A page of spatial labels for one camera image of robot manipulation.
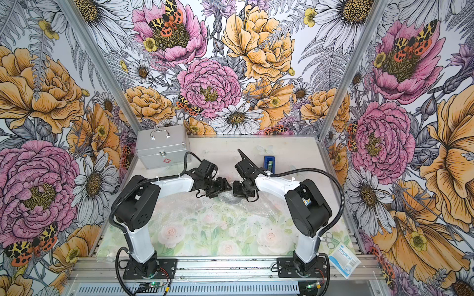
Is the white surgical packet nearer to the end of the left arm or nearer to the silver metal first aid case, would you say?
the end of the left arm

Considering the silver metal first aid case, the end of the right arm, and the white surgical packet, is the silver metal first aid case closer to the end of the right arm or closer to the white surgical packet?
the end of the right arm

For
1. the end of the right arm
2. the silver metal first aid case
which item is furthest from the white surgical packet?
the silver metal first aid case

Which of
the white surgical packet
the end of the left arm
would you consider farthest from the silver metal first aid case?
the white surgical packet

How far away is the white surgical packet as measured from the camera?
2.48 feet

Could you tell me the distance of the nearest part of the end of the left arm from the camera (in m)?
0.79

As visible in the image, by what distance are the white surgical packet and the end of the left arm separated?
537 mm

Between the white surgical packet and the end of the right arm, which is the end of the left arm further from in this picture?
the white surgical packet
